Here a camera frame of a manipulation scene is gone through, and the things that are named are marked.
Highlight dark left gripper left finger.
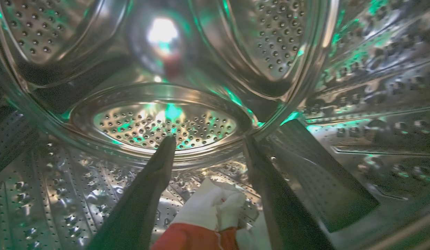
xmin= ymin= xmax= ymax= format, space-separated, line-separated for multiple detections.
xmin=86 ymin=135 xmax=176 ymax=250

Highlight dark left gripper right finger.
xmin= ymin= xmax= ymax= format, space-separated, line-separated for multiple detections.
xmin=243 ymin=135 xmax=336 ymax=250

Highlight red and white garment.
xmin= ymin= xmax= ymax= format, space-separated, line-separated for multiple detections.
xmin=151 ymin=177 xmax=247 ymax=250

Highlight grey drum lifter paddle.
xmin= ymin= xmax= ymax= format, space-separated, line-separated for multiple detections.
xmin=267 ymin=120 xmax=379 ymax=232

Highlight steel perforated washer drum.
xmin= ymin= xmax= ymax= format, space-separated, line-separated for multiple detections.
xmin=0 ymin=0 xmax=430 ymax=250

